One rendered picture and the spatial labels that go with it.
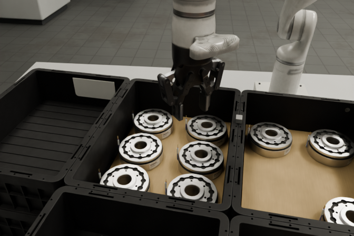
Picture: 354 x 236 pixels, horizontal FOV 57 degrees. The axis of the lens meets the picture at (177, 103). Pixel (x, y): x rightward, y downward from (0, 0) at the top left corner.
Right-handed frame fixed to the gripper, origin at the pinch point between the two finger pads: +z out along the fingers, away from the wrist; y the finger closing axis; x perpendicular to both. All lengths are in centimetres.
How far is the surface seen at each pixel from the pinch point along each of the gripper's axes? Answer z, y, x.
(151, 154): 14.3, 6.0, -6.5
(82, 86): 10.9, 10.6, -39.0
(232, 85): 30, -50, -42
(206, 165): 14.1, -2.1, 3.2
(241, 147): 7.3, -6.7, 8.3
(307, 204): 17.3, -14.9, 20.6
